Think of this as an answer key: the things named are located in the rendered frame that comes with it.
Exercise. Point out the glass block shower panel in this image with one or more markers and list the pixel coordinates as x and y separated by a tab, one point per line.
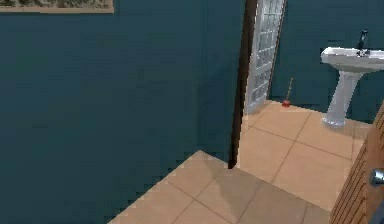
263	53

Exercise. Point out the red toilet plunger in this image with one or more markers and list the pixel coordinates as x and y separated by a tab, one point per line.
286	102

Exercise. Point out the brown wooden room door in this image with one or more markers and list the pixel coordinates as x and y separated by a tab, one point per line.
363	180

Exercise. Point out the black sink faucet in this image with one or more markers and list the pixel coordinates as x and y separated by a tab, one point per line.
362	39

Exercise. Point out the white pedestal sink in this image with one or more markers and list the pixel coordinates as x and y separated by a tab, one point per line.
346	66

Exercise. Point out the framed wall picture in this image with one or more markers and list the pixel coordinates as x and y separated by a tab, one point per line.
56	4

